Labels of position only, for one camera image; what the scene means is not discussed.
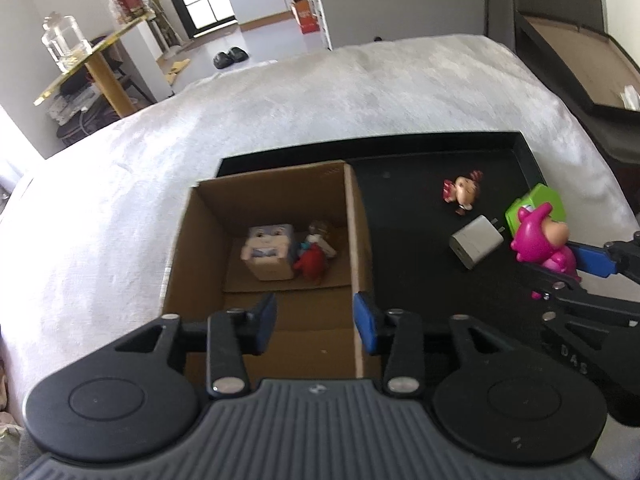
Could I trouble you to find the green hexagonal cup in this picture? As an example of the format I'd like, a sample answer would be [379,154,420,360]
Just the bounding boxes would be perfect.
[504,183,567,241]

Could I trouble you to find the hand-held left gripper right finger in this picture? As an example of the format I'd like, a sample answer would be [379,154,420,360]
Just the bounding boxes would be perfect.
[353,291,507,398]

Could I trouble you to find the small red figurine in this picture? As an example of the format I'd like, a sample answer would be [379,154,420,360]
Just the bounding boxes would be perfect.
[292,220,336,286]

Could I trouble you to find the brown cardboard box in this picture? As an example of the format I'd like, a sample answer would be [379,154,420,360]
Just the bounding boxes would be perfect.
[161,160,383,381]

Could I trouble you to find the pink bear figurine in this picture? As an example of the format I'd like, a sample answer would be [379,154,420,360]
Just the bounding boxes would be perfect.
[511,203,583,301]

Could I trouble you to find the grey rabbit cube toy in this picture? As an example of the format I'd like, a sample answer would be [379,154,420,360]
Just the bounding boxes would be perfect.
[240,223,296,281]

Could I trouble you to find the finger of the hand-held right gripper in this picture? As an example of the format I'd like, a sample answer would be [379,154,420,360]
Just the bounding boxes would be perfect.
[570,232,640,286]
[517,262,640,328]

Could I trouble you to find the yellow slippers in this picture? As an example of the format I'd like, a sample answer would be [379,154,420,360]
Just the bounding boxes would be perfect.
[165,58,192,86]

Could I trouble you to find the white charger plug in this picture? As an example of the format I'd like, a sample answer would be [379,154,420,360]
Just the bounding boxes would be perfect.
[449,215,505,272]

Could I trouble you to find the red box in plastic bag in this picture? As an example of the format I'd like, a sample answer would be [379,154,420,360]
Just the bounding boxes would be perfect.
[107,0,158,23]

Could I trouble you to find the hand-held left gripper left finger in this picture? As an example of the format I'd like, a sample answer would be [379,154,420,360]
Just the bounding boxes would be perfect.
[114,292,278,398]

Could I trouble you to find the round gold-rimmed side table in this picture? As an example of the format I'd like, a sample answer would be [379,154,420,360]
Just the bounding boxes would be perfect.
[34,12,156,118]

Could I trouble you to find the small red-haired doll figurine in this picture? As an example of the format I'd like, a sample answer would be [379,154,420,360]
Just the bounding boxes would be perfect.
[441,170,485,216]

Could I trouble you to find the clutter under side table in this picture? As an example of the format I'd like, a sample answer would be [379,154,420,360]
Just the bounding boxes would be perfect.
[47,85,106,146]

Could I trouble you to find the orange cardboard box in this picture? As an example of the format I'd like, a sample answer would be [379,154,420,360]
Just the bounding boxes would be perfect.
[290,0,321,35]

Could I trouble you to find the clear glass jar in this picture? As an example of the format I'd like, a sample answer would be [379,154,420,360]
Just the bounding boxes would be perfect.
[42,12,93,72]

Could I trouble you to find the wooden board in dark frame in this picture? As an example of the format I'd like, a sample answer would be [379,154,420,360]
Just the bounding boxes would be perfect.
[515,10,640,118]

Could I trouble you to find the black tray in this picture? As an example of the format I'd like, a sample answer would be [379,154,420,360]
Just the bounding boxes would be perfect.
[216,131,640,361]

